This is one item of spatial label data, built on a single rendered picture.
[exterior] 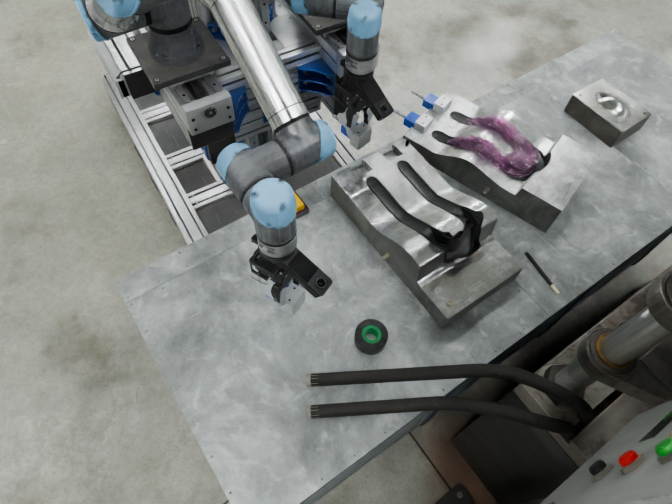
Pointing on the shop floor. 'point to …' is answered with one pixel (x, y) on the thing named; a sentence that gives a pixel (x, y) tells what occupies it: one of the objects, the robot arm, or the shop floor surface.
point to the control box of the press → (617, 468)
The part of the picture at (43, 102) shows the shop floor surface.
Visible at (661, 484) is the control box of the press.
